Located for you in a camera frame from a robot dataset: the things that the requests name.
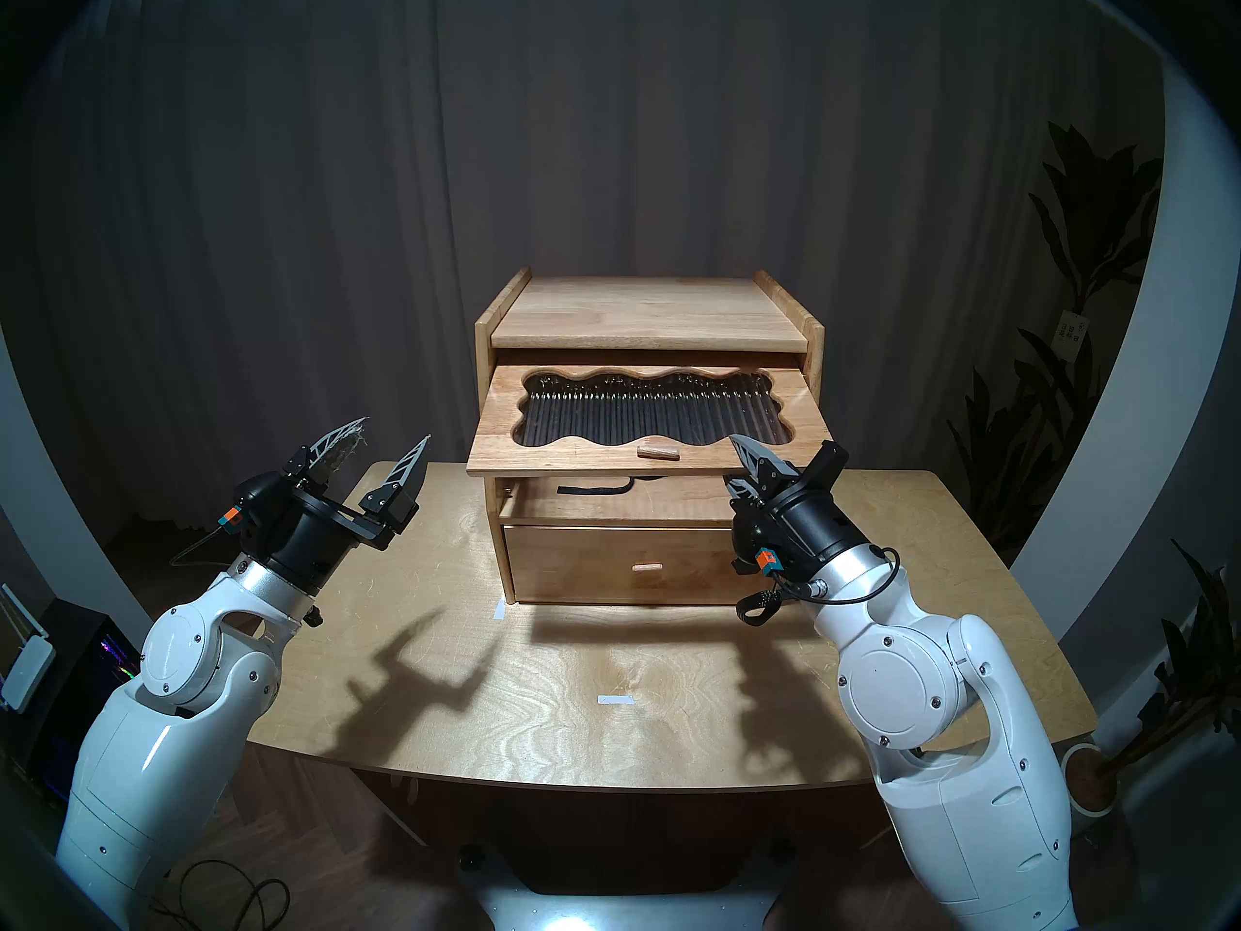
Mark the white paper plant tag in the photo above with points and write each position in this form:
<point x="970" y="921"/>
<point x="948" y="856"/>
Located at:
<point x="1070" y="335"/>

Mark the tall dark leafy plant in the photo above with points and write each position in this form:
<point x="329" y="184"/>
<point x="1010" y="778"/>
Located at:
<point x="1100" y="202"/>

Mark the wooden pull-out slatted tray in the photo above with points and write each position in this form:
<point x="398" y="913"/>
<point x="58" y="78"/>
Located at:
<point x="504" y="434"/>

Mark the white round plant pot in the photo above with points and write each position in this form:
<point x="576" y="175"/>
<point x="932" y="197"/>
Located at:
<point x="1096" y="793"/>

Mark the white curved arch panel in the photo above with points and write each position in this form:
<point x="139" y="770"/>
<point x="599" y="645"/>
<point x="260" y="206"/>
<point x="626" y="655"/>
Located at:
<point x="58" y="531"/>
<point x="1154" y="386"/>

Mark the wooden drawer with peg knob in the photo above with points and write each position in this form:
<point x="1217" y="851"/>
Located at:
<point x="601" y="565"/>

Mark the small white box device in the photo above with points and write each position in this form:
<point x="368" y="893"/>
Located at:
<point x="27" y="672"/>

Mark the leaning dark leafy plant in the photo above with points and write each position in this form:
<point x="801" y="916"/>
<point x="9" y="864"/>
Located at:
<point x="1197" y="658"/>

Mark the black computer monitor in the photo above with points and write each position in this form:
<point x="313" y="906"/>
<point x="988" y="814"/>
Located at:
<point x="82" y="638"/>

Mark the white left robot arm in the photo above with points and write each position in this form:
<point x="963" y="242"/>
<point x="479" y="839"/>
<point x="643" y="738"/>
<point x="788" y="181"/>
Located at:
<point x="155" y="745"/>

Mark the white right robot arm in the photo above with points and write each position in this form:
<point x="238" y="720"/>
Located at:
<point x="970" y="745"/>

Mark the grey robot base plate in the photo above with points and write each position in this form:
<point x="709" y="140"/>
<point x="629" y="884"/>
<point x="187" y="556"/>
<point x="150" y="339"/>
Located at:
<point x="620" y="905"/>

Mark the black pants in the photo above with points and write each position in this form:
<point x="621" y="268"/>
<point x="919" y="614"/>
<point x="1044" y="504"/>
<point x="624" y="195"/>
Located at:
<point x="591" y="490"/>

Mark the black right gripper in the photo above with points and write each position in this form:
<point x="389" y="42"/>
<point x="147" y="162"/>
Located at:
<point x="800" y="531"/>

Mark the grey pleated curtain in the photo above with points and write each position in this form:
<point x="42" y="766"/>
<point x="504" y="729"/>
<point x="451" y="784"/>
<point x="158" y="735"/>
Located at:
<point x="291" y="211"/>

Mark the wooden cabinet frame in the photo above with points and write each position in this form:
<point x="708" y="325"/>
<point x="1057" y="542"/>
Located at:
<point x="650" y="313"/>

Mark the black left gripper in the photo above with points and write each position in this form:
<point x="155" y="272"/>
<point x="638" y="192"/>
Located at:
<point x="301" y="536"/>

